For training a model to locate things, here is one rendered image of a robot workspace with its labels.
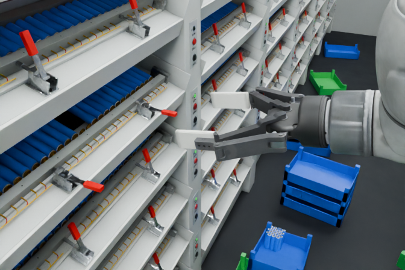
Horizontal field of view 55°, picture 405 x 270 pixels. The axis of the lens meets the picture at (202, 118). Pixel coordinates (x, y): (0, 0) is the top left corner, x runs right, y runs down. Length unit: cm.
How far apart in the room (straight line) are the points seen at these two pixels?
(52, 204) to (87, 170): 10
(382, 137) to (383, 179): 184
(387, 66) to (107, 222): 68
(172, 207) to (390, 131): 81
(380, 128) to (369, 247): 147
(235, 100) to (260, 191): 145
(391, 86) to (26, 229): 54
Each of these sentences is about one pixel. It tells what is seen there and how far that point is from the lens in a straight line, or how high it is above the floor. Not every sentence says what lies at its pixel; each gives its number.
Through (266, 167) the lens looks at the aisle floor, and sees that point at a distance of 226.
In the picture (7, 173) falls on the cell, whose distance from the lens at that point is 72.
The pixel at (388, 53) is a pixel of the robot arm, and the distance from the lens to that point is 39.
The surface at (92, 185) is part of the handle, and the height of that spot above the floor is 96.
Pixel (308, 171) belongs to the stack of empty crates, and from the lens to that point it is 202.
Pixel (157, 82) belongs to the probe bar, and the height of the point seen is 97.
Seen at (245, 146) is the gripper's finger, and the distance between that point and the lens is 53.
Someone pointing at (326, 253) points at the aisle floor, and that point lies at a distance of 188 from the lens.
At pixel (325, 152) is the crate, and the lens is 241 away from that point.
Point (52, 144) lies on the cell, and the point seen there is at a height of 97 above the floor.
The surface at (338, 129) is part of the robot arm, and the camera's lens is 54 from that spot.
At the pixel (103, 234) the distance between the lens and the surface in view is 89.
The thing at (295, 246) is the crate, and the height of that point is 1.
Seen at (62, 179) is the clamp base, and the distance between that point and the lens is 71.
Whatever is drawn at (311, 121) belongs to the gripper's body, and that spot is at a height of 111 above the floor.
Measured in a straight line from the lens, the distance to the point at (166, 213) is 118.
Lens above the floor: 138
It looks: 31 degrees down
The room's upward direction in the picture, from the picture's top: straight up
